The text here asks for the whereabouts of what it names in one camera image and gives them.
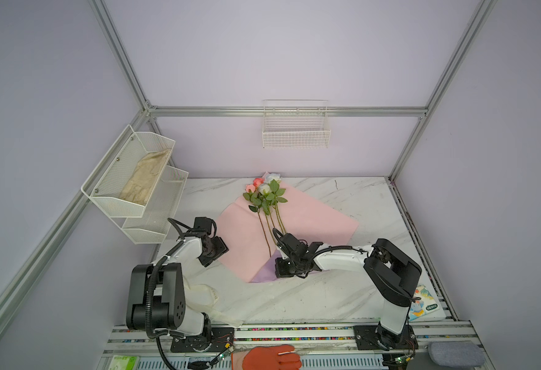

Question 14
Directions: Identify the pink purple wrapping paper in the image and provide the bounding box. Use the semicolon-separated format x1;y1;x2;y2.
214;171;360;284

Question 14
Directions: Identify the light pink fake rose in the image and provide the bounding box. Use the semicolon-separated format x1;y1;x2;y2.
243;182;272;257

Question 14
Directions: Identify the deep pink fake rose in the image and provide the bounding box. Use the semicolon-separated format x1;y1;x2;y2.
253;178;277;243

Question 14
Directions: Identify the white fake rose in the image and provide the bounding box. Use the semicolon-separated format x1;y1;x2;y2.
264;174;287;234

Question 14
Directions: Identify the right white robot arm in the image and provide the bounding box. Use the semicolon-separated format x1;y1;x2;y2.
272;228;422;351

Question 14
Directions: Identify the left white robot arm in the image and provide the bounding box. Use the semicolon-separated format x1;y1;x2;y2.
126;217;234;369

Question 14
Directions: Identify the cream ribbon roll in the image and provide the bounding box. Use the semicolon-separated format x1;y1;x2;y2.
184;282;244;328

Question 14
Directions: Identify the lower white mesh shelf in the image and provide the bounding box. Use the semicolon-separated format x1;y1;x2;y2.
122;166;189;245

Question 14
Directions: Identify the white mesh shelf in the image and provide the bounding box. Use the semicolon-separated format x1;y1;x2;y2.
81;126;175;218
122;166;189;245

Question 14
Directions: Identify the orange rubber glove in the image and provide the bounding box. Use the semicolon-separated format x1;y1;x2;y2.
231;345;302;370

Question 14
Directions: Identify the beige cloth in shelf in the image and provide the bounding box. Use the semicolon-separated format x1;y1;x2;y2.
119;149;172;206

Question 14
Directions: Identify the upper white mesh shelf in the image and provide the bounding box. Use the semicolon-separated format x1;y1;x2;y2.
81;126;175;218

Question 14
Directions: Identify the colourful tissue pack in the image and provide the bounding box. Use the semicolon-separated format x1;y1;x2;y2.
409;285;441;322

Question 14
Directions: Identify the green white packet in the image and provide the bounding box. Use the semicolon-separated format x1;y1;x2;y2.
107;356;140;370

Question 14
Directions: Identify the grey cloth pad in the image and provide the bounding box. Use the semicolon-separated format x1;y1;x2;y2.
428;342;486;368

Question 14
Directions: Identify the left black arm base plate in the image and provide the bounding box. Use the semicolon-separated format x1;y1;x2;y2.
170;326;235;353

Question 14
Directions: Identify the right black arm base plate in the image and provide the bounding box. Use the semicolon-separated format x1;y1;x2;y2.
353;325;418;351

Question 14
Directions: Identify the white wire wall basket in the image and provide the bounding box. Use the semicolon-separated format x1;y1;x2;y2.
262;100;332;149

